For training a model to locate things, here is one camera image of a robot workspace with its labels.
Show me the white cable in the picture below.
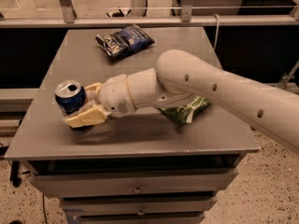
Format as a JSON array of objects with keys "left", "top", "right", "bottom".
[{"left": 212, "top": 13, "right": 221, "bottom": 52}]

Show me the grey drawer cabinet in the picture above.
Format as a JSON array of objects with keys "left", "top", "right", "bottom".
[{"left": 4, "top": 26, "right": 261, "bottom": 224}]

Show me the black cable on floor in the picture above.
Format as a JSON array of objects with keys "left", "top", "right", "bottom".
[{"left": 40, "top": 193, "right": 49, "bottom": 224}]

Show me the bottom grey drawer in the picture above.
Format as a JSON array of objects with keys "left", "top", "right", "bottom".
[{"left": 68, "top": 213, "right": 206, "bottom": 224}]

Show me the blue chip bag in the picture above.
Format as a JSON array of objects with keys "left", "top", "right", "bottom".
[{"left": 95, "top": 24, "right": 155, "bottom": 58}]

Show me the metal railing frame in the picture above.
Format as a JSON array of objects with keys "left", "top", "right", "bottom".
[{"left": 0, "top": 0, "right": 299, "bottom": 28}]

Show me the top grey drawer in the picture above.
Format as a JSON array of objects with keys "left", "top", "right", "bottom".
[{"left": 30, "top": 169, "right": 238, "bottom": 198}]

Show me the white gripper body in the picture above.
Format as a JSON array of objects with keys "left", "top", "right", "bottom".
[{"left": 98, "top": 75, "right": 135, "bottom": 118}]

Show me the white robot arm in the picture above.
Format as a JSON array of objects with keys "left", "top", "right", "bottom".
[{"left": 64, "top": 49, "right": 299, "bottom": 153}]

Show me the blue pepsi can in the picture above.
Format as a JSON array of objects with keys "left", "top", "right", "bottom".
[{"left": 55, "top": 80, "right": 86, "bottom": 116}]

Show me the middle grey drawer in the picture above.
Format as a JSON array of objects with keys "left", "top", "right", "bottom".
[{"left": 60, "top": 196, "right": 217, "bottom": 216}]

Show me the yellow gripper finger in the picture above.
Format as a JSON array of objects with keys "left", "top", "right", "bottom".
[
  {"left": 63, "top": 105, "right": 109, "bottom": 128},
  {"left": 85, "top": 82, "right": 102, "bottom": 102}
]

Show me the grey drawer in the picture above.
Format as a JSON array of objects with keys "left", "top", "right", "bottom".
[
  {"left": 60, "top": 196, "right": 217, "bottom": 216},
  {"left": 30, "top": 169, "right": 238, "bottom": 198},
  {"left": 68, "top": 213, "right": 206, "bottom": 224}
]

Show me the green chip bag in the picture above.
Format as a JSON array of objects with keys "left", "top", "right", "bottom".
[{"left": 161, "top": 96, "right": 210, "bottom": 123}]

